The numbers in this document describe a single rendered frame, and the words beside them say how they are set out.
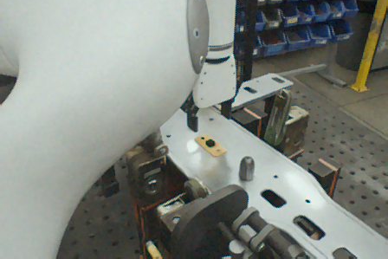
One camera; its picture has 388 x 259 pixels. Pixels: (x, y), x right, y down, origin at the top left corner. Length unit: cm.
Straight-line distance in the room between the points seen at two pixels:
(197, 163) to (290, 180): 20
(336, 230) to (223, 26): 41
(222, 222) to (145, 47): 32
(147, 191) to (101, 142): 56
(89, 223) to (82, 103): 94
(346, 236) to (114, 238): 61
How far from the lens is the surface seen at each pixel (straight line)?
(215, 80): 69
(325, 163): 83
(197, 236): 44
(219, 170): 75
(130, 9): 17
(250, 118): 96
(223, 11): 64
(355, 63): 389
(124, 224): 106
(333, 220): 69
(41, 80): 18
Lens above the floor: 149
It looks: 31 degrees down
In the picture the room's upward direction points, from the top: straight up
